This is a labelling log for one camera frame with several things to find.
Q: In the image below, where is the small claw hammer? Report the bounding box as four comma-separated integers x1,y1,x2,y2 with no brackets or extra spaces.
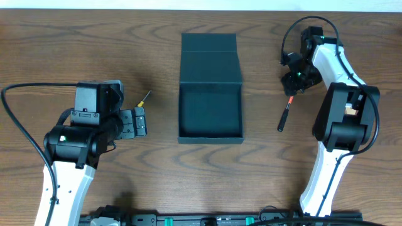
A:
277,96,293,132

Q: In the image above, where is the black yellow screwdriver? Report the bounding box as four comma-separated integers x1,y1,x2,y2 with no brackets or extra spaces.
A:
137,90,152,107

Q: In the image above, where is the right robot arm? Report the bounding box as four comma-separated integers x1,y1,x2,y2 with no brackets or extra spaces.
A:
281,26,380,217

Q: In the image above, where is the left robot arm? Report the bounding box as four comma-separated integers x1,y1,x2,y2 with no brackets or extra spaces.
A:
35,80,147,225

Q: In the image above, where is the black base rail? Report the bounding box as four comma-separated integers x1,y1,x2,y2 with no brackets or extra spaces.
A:
78,205,364,226

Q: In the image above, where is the orange scraper wooden handle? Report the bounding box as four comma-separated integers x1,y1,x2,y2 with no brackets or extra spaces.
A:
344,104,359,116

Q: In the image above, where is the dark green open gift box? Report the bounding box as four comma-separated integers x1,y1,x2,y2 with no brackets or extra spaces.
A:
178,33,244,144

